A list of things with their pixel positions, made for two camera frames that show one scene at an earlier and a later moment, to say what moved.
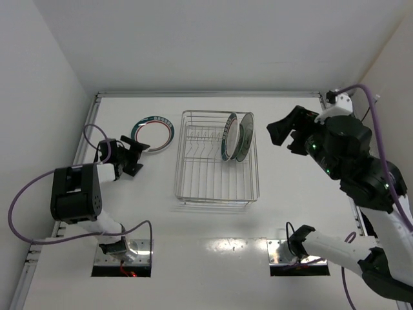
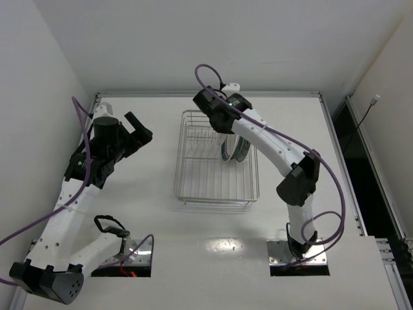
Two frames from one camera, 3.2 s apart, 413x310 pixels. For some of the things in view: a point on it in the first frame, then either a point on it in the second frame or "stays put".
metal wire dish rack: (202, 175) stays put
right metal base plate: (279, 254) stays put
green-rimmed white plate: (231, 137) stays put
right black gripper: (299, 133) → (204, 101)
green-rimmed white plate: (156, 132) → (220, 138)
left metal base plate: (141, 246) stays put
